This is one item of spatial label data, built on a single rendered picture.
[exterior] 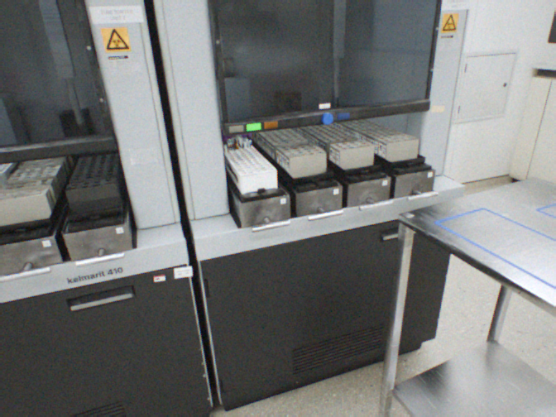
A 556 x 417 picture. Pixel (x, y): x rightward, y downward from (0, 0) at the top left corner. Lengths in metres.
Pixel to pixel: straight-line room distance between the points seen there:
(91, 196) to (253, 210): 0.39
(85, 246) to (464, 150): 2.59
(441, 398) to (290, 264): 0.54
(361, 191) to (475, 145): 2.06
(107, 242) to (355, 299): 0.76
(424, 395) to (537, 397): 0.30
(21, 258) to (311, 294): 0.75
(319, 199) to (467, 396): 0.67
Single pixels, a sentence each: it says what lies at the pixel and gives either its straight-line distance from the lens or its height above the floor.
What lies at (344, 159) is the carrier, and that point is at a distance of 1.12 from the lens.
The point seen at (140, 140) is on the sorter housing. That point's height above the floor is 0.97.
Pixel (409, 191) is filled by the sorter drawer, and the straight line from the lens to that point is 1.18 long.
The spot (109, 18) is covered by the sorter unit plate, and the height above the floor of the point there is 1.23.
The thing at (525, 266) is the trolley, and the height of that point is 0.82.
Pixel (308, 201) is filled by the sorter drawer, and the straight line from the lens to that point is 1.02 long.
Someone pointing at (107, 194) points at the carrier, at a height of 0.86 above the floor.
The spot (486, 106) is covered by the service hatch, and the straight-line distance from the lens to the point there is 3.04.
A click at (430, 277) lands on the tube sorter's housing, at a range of 1.42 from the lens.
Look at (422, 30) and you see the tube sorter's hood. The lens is 1.18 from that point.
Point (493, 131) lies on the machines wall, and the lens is 3.17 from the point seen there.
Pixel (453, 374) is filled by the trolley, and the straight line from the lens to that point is 1.30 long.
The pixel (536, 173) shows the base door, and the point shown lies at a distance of 3.29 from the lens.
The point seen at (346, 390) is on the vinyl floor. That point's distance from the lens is 1.56.
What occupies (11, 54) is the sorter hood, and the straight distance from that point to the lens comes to 0.96.
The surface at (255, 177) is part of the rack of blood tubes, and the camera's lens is 0.99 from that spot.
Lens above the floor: 1.21
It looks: 26 degrees down
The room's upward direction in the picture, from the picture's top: 3 degrees counter-clockwise
